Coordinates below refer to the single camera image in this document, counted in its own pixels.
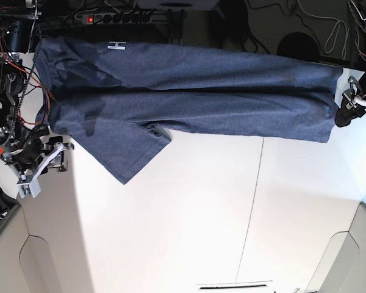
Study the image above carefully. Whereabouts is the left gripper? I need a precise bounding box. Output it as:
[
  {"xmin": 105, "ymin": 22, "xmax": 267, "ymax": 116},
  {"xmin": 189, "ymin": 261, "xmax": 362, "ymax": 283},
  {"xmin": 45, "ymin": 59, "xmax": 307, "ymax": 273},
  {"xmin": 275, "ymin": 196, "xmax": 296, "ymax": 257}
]
[{"xmin": 334, "ymin": 72, "xmax": 366, "ymax": 128}]

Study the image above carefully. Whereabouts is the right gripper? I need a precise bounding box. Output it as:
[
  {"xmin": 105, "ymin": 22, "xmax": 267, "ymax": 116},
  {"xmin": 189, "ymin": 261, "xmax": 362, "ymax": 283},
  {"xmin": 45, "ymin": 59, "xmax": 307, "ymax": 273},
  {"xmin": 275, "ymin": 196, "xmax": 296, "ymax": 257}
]
[{"xmin": 1, "ymin": 123, "xmax": 69, "ymax": 173}]

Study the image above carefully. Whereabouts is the blue-grey printed t-shirt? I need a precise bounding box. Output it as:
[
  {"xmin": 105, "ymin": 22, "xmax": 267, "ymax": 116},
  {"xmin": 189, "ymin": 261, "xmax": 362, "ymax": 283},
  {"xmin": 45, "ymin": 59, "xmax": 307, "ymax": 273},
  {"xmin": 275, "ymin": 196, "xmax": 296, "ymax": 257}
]
[{"xmin": 36, "ymin": 37, "xmax": 343, "ymax": 184}]

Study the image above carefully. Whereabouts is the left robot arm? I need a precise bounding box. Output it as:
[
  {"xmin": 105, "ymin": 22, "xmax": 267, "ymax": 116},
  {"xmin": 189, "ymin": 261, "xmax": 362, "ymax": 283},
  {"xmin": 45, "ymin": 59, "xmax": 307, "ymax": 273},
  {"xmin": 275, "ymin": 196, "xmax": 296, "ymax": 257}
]
[{"xmin": 335, "ymin": 1, "xmax": 366, "ymax": 128}]

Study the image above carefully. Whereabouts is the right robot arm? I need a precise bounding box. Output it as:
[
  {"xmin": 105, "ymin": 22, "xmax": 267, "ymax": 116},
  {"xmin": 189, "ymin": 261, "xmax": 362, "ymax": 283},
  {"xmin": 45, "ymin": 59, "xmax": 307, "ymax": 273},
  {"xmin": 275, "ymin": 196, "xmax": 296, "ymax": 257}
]
[{"xmin": 0, "ymin": 1, "xmax": 66, "ymax": 175}]

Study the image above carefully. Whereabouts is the black round floor object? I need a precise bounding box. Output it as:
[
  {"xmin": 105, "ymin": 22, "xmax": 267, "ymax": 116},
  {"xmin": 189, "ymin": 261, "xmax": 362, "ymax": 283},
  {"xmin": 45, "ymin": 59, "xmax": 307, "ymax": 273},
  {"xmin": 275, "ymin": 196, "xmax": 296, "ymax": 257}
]
[{"xmin": 277, "ymin": 32, "xmax": 320, "ymax": 62}]

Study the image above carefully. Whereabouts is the grey partition left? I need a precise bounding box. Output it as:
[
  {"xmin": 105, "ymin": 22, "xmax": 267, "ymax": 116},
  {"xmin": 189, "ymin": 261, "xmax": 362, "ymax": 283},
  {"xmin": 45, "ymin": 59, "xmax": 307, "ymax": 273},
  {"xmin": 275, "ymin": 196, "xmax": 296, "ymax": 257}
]
[{"xmin": 0, "ymin": 203, "xmax": 54, "ymax": 293}]

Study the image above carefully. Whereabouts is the grey partition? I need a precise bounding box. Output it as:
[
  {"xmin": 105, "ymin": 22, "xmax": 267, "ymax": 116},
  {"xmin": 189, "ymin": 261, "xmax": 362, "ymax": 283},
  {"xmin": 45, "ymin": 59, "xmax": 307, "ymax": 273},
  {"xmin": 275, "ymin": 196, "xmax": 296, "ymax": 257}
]
[
  {"xmin": 304, "ymin": 203, "xmax": 366, "ymax": 292},
  {"xmin": 0, "ymin": 203, "xmax": 54, "ymax": 293}
]

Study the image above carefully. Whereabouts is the black power strip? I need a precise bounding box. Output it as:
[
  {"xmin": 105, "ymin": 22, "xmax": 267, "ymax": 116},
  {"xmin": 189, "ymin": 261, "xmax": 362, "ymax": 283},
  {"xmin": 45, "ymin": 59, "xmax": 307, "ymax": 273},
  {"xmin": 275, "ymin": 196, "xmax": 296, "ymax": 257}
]
[{"xmin": 74, "ymin": 10, "xmax": 168, "ymax": 25}]

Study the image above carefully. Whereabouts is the grey partition right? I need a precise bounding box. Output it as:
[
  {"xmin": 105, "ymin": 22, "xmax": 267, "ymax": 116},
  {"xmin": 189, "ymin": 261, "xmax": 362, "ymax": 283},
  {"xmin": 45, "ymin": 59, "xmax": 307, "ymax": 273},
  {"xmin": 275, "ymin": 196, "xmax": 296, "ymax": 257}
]
[{"xmin": 304, "ymin": 203, "xmax": 366, "ymax": 292}]

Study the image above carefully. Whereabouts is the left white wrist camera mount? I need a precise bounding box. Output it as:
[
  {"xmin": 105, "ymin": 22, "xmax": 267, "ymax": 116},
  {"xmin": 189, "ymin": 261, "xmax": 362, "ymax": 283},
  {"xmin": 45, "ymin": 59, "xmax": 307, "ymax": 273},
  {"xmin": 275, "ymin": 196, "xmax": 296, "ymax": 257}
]
[{"xmin": 342, "ymin": 76, "xmax": 366, "ymax": 109}]

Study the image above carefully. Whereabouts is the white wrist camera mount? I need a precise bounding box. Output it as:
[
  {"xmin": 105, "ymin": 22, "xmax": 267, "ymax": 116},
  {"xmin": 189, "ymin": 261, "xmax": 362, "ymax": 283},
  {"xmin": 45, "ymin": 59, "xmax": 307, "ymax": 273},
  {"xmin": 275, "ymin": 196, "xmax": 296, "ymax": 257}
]
[
  {"xmin": 17, "ymin": 142, "xmax": 74, "ymax": 198},
  {"xmin": 342, "ymin": 76, "xmax": 366, "ymax": 109}
]

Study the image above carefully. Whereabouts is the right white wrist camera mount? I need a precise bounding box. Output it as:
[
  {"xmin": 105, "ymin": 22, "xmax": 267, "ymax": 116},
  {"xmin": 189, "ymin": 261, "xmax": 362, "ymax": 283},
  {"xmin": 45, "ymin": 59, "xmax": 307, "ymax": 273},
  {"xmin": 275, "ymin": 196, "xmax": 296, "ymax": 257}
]
[{"xmin": 17, "ymin": 142, "xmax": 74, "ymax": 198}]

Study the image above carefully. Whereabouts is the white cable on floor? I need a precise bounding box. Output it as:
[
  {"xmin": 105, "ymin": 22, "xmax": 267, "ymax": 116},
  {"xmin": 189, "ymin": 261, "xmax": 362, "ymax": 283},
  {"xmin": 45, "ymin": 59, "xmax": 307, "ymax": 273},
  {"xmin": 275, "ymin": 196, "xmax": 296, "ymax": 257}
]
[{"xmin": 295, "ymin": 0, "xmax": 351, "ymax": 59}]

